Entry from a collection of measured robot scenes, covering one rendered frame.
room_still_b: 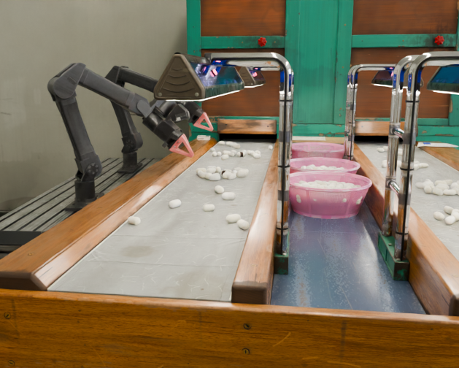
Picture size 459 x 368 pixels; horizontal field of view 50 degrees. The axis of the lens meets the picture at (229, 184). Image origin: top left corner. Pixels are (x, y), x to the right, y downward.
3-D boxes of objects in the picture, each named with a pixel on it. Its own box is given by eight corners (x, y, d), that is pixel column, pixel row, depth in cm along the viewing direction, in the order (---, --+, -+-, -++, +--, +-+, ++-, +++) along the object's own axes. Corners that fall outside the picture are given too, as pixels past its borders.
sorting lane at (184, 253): (47, 301, 79) (46, 289, 79) (218, 145, 254) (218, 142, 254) (230, 313, 75) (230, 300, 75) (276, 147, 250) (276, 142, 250)
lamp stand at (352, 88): (345, 180, 192) (352, 63, 182) (341, 171, 211) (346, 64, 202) (395, 182, 189) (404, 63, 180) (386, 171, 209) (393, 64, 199)
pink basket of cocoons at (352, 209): (280, 220, 139) (281, 188, 137) (282, 197, 165) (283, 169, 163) (376, 223, 136) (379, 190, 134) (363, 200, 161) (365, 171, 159)
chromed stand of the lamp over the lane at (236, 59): (198, 270, 103) (194, 52, 94) (213, 239, 123) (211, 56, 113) (287, 274, 101) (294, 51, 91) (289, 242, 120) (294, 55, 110)
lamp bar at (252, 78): (232, 86, 170) (232, 65, 168) (249, 84, 230) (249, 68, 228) (255, 87, 169) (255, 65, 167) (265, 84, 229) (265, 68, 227)
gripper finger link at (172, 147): (201, 147, 171) (181, 128, 171) (198, 150, 164) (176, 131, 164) (189, 161, 173) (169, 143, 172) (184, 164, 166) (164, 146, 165)
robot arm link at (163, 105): (171, 105, 174) (148, 80, 168) (181, 106, 167) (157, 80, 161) (149, 128, 172) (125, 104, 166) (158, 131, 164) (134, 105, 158)
